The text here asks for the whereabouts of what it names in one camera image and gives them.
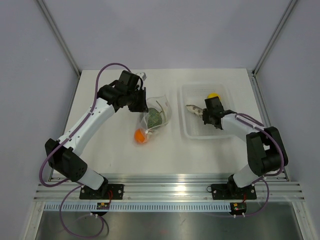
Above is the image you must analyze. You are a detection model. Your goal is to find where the small circuit board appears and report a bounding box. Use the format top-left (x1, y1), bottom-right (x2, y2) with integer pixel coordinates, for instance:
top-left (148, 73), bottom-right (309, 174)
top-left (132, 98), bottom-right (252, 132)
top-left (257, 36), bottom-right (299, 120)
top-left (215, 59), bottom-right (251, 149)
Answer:
top-left (231, 202), bottom-right (247, 214)
top-left (96, 202), bottom-right (110, 210)

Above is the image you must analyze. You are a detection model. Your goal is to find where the clear zip top bag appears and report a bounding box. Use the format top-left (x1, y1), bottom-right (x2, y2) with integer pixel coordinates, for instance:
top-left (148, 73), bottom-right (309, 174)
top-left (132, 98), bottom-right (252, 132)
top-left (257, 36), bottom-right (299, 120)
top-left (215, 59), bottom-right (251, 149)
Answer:
top-left (133, 95), bottom-right (172, 145)

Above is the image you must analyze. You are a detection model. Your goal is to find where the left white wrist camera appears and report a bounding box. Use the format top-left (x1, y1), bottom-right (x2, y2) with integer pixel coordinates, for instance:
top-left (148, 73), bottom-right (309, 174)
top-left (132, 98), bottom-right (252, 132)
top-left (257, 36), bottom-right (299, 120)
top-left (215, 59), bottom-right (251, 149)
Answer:
top-left (136, 72), bottom-right (147, 81)

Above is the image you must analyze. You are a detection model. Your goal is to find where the yellow lemon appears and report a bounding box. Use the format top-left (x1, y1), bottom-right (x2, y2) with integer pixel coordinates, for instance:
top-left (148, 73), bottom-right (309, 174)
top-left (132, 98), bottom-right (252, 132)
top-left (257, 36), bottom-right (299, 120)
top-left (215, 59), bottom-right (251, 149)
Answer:
top-left (207, 92), bottom-right (221, 99)

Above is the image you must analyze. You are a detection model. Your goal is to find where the orange fruit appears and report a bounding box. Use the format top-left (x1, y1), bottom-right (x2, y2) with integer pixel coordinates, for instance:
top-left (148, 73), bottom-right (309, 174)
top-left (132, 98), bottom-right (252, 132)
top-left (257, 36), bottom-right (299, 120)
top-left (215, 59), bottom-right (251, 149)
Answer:
top-left (134, 128), bottom-right (148, 144)

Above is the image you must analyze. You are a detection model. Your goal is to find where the white slotted cable duct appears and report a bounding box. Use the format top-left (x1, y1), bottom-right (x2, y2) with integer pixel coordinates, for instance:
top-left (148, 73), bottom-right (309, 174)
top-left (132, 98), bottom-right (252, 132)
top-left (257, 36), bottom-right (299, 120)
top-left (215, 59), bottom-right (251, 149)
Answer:
top-left (43, 202), bottom-right (231, 213)

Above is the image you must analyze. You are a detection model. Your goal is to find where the left aluminium frame post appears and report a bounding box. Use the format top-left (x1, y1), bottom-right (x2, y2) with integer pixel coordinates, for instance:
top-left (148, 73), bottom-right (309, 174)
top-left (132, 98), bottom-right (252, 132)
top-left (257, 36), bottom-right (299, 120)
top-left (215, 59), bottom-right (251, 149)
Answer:
top-left (34, 0), bottom-right (82, 80)

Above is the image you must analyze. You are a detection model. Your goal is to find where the aluminium frame post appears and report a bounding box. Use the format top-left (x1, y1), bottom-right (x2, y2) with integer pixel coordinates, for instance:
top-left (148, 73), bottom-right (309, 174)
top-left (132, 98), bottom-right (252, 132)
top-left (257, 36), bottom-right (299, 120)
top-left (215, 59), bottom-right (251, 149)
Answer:
top-left (34, 0), bottom-right (82, 80)
top-left (252, 0), bottom-right (300, 77)

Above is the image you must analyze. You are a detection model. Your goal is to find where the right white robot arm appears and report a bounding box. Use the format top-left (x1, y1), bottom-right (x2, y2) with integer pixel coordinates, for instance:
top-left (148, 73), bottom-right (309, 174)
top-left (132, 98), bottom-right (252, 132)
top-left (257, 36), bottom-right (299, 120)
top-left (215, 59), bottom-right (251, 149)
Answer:
top-left (202, 95), bottom-right (288, 200)

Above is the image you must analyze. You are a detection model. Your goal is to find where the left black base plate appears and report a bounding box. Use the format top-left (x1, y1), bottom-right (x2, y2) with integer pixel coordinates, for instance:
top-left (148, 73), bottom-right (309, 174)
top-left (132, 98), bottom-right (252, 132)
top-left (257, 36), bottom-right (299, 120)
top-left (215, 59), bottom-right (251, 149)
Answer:
top-left (79, 184), bottom-right (125, 200)

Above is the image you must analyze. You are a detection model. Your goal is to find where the green netted melon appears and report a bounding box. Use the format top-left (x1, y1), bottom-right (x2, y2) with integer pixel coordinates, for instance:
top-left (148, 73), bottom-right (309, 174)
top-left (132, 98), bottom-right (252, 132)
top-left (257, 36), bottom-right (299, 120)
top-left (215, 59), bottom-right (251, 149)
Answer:
top-left (147, 107), bottom-right (163, 129)

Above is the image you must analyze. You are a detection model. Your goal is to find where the right aluminium frame post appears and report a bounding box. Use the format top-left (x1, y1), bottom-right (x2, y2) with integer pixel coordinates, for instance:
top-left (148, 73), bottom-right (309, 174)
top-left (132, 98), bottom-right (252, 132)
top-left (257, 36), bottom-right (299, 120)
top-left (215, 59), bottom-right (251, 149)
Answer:
top-left (252, 0), bottom-right (300, 77)

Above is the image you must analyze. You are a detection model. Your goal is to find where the left small circuit board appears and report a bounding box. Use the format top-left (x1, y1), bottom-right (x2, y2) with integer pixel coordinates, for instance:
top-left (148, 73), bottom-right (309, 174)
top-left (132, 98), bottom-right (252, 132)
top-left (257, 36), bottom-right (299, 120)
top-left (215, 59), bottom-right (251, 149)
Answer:
top-left (96, 202), bottom-right (110, 210)

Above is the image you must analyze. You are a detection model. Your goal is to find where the aluminium rail front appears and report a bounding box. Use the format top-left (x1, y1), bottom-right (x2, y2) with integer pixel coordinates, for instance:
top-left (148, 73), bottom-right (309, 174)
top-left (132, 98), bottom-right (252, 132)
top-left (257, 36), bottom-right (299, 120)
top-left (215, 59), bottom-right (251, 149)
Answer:
top-left (33, 174), bottom-right (306, 203)

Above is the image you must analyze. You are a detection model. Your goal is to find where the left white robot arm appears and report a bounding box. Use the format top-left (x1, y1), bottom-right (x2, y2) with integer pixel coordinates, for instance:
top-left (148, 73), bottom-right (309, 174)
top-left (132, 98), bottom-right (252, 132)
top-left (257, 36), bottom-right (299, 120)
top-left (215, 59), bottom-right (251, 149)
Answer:
top-left (45, 70), bottom-right (149, 199)

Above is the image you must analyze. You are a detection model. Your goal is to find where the right small circuit board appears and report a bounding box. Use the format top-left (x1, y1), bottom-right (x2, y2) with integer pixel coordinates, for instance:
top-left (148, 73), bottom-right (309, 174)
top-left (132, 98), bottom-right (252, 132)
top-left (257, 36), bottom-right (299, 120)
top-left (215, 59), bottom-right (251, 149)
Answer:
top-left (231, 202), bottom-right (247, 214)

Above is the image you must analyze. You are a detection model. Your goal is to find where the grey toy fish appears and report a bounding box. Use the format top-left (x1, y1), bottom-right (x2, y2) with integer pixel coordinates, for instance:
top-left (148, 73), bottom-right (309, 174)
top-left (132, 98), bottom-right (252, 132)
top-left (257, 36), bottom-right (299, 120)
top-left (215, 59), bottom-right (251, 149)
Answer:
top-left (185, 104), bottom-right (203, 118)

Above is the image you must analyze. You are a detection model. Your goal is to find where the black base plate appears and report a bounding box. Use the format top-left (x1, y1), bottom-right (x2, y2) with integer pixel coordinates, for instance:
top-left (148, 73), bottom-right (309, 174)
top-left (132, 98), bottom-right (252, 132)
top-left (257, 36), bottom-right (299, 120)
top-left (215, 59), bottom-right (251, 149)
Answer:
top-left (79, 184), bottom-right (125, 200)
top-left (206, 183), bottom-right (257, 200)

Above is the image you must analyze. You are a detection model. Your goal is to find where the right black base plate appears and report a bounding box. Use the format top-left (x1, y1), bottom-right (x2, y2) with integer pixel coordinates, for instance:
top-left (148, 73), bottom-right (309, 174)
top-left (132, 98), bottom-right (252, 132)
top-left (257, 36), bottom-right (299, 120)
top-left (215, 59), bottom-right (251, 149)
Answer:
top-left (206, 183), bottom-right (257, 200)

